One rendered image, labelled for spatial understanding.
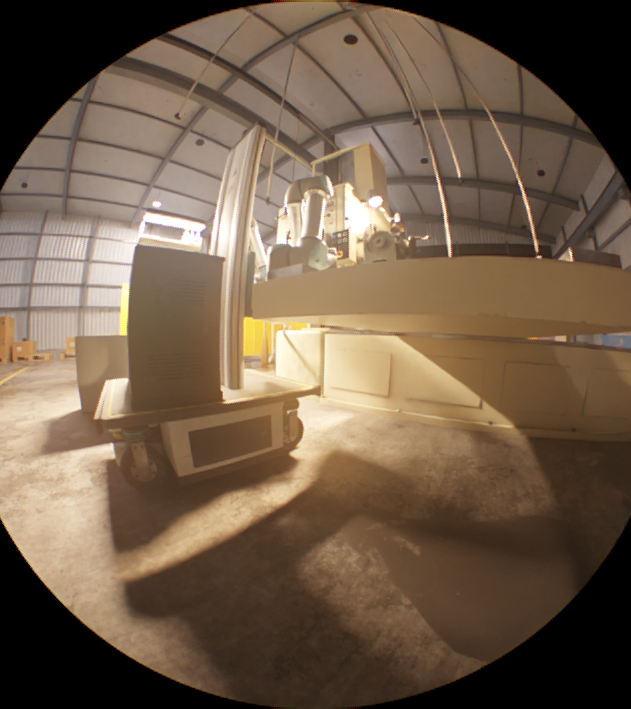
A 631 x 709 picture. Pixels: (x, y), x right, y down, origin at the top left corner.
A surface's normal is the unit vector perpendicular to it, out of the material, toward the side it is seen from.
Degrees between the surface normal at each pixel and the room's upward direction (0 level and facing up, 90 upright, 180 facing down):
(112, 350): 90
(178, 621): 0
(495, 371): 90
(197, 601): 0
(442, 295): 90
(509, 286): 90
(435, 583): 0
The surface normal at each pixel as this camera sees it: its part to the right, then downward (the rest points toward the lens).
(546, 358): -0.59, 0.05
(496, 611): 0.02, -1.00
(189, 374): 0.71, 0.07
